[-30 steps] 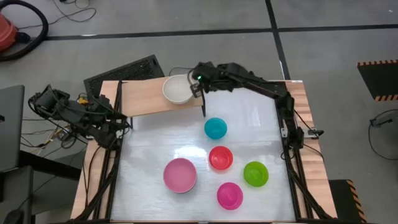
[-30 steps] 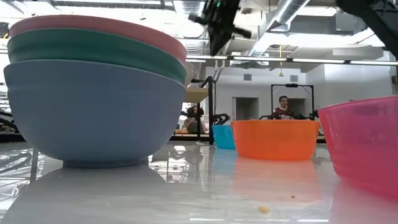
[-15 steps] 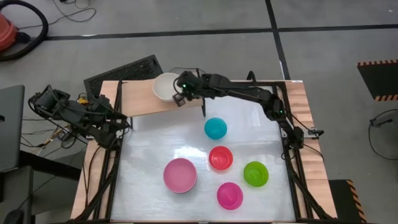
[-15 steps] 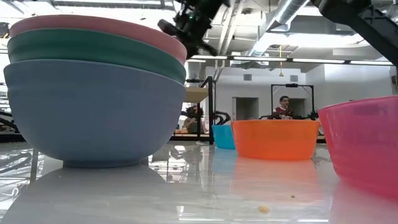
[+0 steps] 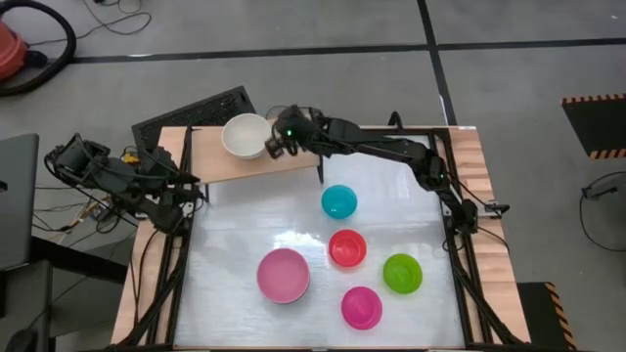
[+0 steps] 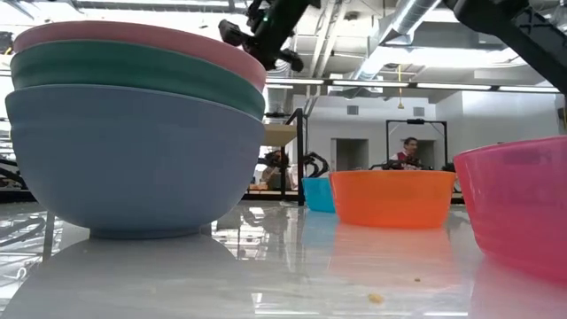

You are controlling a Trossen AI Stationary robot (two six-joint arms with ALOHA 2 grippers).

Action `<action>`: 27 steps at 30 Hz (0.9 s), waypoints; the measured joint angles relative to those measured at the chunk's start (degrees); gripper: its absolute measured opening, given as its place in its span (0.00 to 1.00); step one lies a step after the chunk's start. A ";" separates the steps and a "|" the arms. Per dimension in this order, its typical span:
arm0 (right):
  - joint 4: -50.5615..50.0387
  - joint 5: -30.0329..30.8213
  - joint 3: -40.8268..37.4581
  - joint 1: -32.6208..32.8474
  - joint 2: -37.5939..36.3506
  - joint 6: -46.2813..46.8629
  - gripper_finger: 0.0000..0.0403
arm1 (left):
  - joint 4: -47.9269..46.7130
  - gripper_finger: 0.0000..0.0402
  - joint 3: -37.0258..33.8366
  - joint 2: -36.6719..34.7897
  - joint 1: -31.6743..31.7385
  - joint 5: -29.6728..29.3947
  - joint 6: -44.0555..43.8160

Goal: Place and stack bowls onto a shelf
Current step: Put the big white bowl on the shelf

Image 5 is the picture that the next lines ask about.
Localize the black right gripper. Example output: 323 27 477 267
266 105 322 160

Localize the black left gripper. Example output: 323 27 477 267
141 146 206 206

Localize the large white bowl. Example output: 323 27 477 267
220 112 273 160

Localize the small cyan plastic bowl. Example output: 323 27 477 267
320 184 359 220

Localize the small red plastic bowl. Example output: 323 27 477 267
328 228 368 269

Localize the large pink bowl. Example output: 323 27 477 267
255 247 312 305

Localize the small green plastic bowl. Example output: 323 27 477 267
382 252 424 295

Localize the small magenta plastic bowl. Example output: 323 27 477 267
340 286 383 331

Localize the black side desk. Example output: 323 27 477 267
0 234 129 352

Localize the grey laptop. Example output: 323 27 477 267
0 132 41 273

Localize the orange vacuum cleaner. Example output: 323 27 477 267
0 19 29 83

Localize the black hazard-striped mat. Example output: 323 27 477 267
560 92 626 160
516 281 579 352

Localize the thin black floor cable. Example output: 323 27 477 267
28 0 154 48

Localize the red vacuum cleaner with hose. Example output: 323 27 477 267
0 0 78 98

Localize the grey floor device with cable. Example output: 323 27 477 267
579 170 626 253

